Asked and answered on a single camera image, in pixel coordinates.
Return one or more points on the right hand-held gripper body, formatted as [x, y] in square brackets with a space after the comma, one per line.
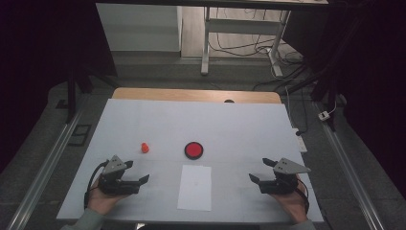
[282, 183]

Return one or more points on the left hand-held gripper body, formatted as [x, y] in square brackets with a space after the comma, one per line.
[113, 185]

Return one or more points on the orange stamp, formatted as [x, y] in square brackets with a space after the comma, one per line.
[145, 148]

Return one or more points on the white paper sheet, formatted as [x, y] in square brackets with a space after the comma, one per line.
[194, 188]

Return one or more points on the round red ink pad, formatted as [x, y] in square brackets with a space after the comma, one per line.
[193, 150]

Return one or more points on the person's left hand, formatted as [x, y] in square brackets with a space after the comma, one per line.
[100, 201]

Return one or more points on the person's right hand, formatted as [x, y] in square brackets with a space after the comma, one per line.
[292, 204]

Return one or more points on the white power strip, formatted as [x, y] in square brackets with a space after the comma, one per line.
[300, 140]

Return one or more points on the black floor socket plate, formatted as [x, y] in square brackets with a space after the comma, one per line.
[79, 135]

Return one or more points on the small white adapter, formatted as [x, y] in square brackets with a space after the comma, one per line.
[323, 115]

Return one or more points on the black table grommet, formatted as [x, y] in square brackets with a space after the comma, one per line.
[229, 101]

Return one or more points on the white table cover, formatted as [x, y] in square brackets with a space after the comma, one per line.
[191, 124]

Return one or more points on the black metal stand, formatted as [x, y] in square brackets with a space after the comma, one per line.
[332, 102]
[71, 96]

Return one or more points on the wooden table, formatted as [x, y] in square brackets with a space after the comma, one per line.
[191, 95]

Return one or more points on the white-framed desk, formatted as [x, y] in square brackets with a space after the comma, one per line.
[205, 48]

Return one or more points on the black curtain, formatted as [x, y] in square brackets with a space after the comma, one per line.
[38, 64]
[373, 80]

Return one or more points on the white cabinet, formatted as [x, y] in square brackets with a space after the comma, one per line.
[140, 28]

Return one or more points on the aluminium rail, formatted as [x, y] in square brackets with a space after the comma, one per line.
[348, 166]
[48, 166]

